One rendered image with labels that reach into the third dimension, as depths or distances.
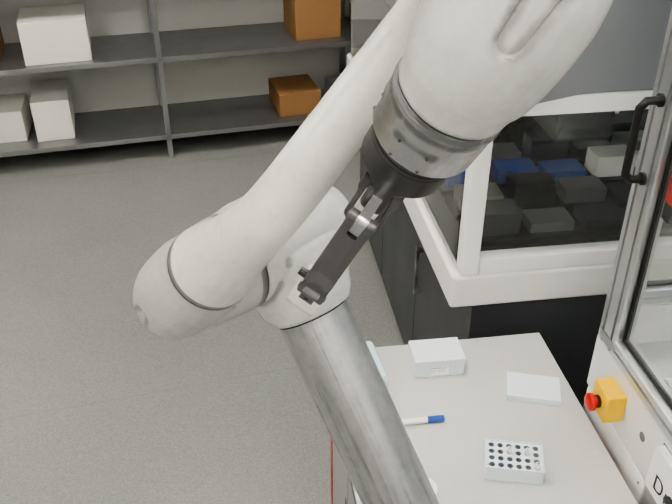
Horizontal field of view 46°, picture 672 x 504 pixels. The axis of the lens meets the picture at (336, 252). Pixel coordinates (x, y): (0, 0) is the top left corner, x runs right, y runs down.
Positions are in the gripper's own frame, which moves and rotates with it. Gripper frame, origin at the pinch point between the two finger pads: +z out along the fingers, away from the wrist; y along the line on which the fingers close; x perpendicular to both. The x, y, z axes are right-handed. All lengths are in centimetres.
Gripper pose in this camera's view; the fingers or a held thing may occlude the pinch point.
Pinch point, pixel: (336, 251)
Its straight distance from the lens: 79.3
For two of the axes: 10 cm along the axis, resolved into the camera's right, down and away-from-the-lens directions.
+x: 8.2, 5.7, 0.2
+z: -3.3, 4.5, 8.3
